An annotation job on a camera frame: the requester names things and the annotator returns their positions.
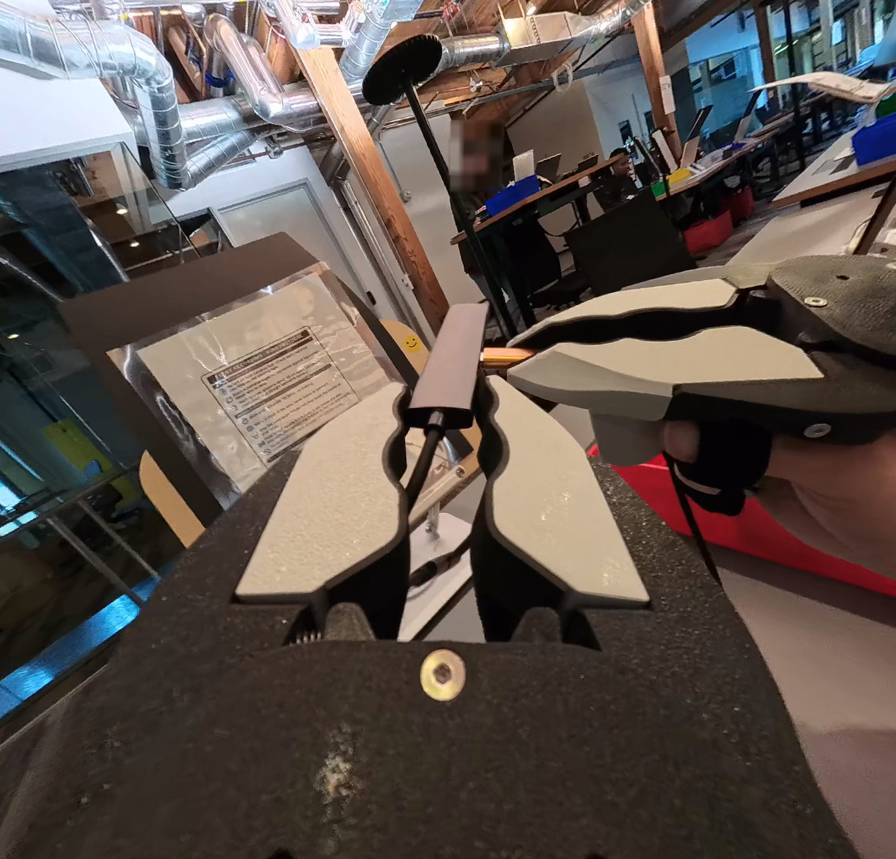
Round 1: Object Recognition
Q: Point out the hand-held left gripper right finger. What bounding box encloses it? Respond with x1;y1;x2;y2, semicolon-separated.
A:
470;375;652;611

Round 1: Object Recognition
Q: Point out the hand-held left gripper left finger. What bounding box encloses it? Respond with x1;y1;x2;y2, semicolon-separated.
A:
234;382;414;622

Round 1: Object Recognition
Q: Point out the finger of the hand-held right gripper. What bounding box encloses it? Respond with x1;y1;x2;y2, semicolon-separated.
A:
505;327;826;467
505;277;744;353

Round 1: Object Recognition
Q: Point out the dark grey usb hub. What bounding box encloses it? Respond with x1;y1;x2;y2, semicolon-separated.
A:
399;302;491;587

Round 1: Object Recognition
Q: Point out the red plastic bin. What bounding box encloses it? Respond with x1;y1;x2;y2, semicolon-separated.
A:
587;442;896;600

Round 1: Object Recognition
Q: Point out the person's right hand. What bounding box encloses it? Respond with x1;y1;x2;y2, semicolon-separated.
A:
661;418;896;583

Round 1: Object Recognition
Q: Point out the black panel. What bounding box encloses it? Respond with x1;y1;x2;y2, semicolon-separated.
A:
563;194;695;297

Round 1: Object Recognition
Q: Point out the red storage bin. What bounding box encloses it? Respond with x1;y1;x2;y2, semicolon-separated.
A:
682;210;736;255

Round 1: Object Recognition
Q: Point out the laminated instruction sheet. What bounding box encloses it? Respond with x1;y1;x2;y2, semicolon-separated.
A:
106;263;429;492

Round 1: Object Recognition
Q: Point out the wooden top desk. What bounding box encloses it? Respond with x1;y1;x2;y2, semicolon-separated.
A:
450;155;627;335

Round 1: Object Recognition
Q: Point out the white stand base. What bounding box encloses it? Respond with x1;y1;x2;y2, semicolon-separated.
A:
398;512;484;643

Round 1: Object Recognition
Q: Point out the blue storage bin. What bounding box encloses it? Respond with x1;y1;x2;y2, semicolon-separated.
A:
485;176;544;218
852;112;896;168

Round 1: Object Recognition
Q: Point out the glass partition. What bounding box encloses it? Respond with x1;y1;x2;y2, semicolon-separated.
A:
0;141;232;723

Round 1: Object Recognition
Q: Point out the black floor lamp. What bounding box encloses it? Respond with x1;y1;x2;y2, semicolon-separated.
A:
362;33;520;338

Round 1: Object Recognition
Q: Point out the rectangular metal duct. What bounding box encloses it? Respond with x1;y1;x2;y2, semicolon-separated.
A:
441;0;701;70

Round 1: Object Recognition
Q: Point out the wooden post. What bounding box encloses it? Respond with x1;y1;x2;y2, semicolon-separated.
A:
290;0;452;331

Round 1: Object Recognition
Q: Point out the curved silver duct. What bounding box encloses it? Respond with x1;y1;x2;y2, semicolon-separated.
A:
178;14;330;135

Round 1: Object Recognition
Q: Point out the large silver round duct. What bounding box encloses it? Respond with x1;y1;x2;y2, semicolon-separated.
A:
0;1;260;191

